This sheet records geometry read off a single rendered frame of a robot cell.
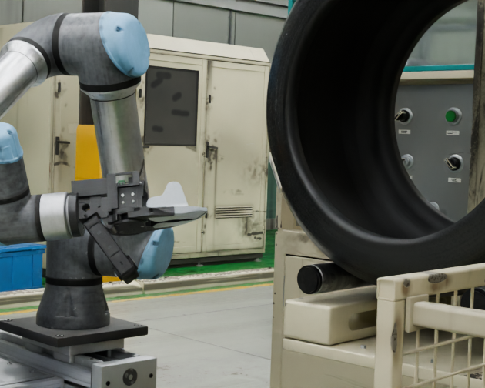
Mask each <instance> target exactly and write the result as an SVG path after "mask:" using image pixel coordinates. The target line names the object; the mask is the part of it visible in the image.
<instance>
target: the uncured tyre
mask: <svg viewBox="0 0 485 388"><path fill-rule="evenodd" d="M467 1H469V0H296V1H295V3H294V4H293V7H292V8H291V10H290V12H289V14H288V16H287V18H286V21H285V23H284V25H283V28H282V31H281V32H280V35H279V39H278V41H277V44H276V48H275V52H274V54H273V60H272V64H271V67H270V72H269V81H268V87H267V95H266V128H267V136H268V143H269V151H270V152H271V155H272V158H273V162H274V165H275V167H276V171H277V174H278V177H279V181H280V184H281V186H282V194H283V196H284V199H285V200H286V203H287V205H288V207H289V209H290V211H291V212H292V214H293V216H294V217H295V219H296V221H297V222H298V223H299V225H300V227H301V228H302V229H303V231H304V232H305V234H307V236H308V237H309V238H310V239H311V241H312V242H313V243H314V244H315V245H316V246H317V247H318V248H319V250H321V251H322V252H323V253H324V254H325V255H326V256H327V257H328V258H329V259H331V260H332V261H333V262H334V263H335V264H336V265H338V266H340V267H341V268H342V269H344V270H346V271H347V272H348V273H350V274H352V275H354V276H356V277H357V278H359V279H362V280H364V281H366V282H368V283H371V284H373V285H375V286H377V279H378V278H380V277H386V276H396V275H402V274H407V273H418V272H424V271H430V270H435V269H445V268H451V267H457V266H467V265H473V264H479V263H485V198H484V199H483V200H482V201H481V202H480V203H479V204H478V205H477V206H476V207H475V208H474V209H473V210H472V211H471V212H469V213H468V214H467V215H466V216H464V217H463V218H462V219H460V220H459V221H456V220H454V219H451V218H450V217H448V216H446V215H444V214H443V213H442V212H441V211H439V210H438V209H436V208H435V207H434V206H433V205H432V204H431V203H429V202H428V201H427V200H426V198H425V197H424V196H423V195H422V194H421V193H420V191H419V190H418V188H417V187H416V186H415V185H414V183H413V181H412V180H411V178H410V176H409V174H408V172H407V170H406V168H405V166H404V164H403V160H402V159H401V156H400V151H399V148H398V145H397V140H396V131H395V103H396V94H397V89H398V85H399V82H400V78H401V75H402V73H403V69H404V67H405V65H406V62H407V60H408V58H409V57H410V54H411V52H412V51H413V49H414V48H415V46H416V44H417V43H418V41H419V40H420V39H421V38H422V36H423V35H424V34H425V32H426V31H427V30H428V29H429V28H430V27H431V26H432V25H433V24H434V23H435V22H436V21H437V20H438V19H439V18H441V17H442V16H443V15H445V14H446V13H448V11H450V10H451V9H453V8H455V7H457V6H458V5H460V4H462V3H464V2H467Z"/></svg>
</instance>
